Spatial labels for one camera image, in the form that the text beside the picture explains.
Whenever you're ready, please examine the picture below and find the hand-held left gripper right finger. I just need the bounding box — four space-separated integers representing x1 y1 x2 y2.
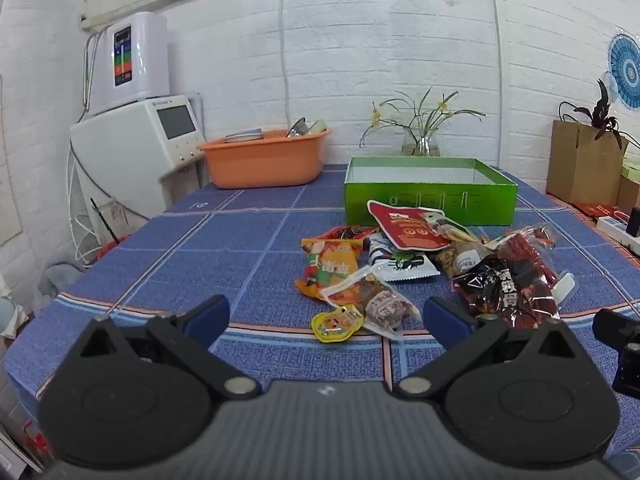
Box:
397 296 581 396

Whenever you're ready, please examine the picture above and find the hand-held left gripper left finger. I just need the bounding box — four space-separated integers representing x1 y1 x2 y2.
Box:
77 294 263 401

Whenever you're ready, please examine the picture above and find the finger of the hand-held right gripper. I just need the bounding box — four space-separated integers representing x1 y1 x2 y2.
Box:
592 308 640 348
612 344 640 401

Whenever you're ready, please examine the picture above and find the clear brown snack packet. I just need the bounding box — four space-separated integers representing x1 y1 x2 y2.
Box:
320 265 422 342

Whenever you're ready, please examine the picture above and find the brown nut packet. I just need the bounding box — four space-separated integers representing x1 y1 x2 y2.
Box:
434 240 498 279

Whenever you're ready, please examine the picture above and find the white green snack packet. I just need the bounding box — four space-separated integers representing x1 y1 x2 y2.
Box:
368 235 442 282

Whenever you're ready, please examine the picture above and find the clear packet of dark snacks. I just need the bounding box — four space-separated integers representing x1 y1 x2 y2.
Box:
419 211 478 243

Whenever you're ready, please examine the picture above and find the red snack pouch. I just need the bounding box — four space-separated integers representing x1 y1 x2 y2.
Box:
366 199 481 252

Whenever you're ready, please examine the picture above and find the red sausage stick packet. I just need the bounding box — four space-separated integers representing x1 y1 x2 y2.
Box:
492 225 576 331

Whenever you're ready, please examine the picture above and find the small yellow snack packet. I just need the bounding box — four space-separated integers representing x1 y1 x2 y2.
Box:
311 304 366 344

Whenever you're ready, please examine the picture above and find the green cardboard box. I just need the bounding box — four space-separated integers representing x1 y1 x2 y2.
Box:
344 156 519 227

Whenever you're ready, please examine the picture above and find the orange snack packet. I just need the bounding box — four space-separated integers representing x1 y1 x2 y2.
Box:
294 237 364 302

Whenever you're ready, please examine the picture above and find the red striped snack packet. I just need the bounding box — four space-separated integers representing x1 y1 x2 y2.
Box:
320 225 379 247

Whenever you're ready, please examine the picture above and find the blue checked tablecloth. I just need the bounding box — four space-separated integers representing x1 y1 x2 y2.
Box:
2 162 640 466

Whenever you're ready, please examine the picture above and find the white power strip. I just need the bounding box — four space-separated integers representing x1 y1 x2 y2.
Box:
597 215 640 256

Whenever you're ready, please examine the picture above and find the red plastic item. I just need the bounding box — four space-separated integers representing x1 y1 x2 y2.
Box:
97 234 132 260

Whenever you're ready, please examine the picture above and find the red booklet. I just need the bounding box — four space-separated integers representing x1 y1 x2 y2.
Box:
575 201 631 221

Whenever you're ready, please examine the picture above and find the plain cardboard box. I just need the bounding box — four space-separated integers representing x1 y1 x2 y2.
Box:
616 176 640 216

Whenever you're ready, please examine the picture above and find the grey cloth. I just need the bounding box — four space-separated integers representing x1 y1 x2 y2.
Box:
34 260 87 313

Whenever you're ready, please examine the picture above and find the orange plastic basin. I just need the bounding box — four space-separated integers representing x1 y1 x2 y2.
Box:
197 127 332 190

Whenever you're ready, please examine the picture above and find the brown paper bag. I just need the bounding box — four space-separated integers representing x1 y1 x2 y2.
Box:
546 101 630 206

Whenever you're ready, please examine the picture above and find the glass vase with yellow flowers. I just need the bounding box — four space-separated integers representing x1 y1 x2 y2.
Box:
359 87 487 157

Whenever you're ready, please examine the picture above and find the white appliance with screen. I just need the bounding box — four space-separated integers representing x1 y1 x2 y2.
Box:
70 95 207 221

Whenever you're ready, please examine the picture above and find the purple leaf plant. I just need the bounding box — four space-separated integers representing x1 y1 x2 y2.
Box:
580 78 640 151

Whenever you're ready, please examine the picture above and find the large blue paper fan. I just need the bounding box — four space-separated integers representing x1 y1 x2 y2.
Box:
606 34 640 111

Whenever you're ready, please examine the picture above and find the white water purifier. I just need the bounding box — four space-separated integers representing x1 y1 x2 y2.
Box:
102 11 169 116

